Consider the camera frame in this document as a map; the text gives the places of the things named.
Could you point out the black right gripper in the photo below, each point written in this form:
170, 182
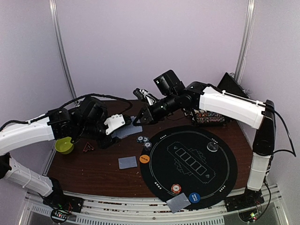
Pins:
147, 114

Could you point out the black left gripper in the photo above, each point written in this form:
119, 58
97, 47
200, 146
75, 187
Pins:
103, 144

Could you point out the grey playing card deck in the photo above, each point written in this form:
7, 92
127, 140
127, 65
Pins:
121, 132

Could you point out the dealt card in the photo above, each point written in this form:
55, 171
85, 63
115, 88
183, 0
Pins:
178, 203
131, 129

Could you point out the purple poker chip stack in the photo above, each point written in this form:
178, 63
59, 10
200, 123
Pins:
147, 146

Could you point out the orange big blind button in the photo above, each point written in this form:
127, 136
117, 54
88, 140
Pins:
144, 159

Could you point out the orange poker chip stack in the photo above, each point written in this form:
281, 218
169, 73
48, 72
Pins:
176, 188

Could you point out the blue small blind button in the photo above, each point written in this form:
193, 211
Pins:
194, 197

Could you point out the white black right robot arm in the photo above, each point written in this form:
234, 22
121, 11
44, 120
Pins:
204, 96

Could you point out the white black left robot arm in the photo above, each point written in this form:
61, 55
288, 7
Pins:
83, 117

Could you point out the black red triangle marker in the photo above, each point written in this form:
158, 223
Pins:
88, 147

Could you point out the lime green bowl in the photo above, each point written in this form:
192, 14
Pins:
64, 145

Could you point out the poker chip row in case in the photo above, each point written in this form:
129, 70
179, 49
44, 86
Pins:
210, 120
208, 115

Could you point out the round black poker mat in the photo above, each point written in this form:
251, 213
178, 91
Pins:
179, 155

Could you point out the grey dealer button on mat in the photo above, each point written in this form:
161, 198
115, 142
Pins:
212, 147

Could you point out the black poker chip case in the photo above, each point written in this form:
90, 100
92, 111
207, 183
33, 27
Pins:
227, 83

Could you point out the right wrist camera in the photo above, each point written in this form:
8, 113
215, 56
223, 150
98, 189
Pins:
145, 96

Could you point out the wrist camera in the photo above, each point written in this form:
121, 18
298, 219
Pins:
115, 122
145, 96

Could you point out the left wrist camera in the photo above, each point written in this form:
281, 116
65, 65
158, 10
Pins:
115, 122

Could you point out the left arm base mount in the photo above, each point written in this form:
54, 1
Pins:
63, 202

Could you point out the right aluminium corner post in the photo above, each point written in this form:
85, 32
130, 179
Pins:
246, 40

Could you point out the aluminium corner post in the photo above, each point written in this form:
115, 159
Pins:
246, 40
62, 54

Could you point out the left aluminium corner post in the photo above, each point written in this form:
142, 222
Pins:
62, 54

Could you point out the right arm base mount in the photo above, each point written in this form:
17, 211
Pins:
243, 201

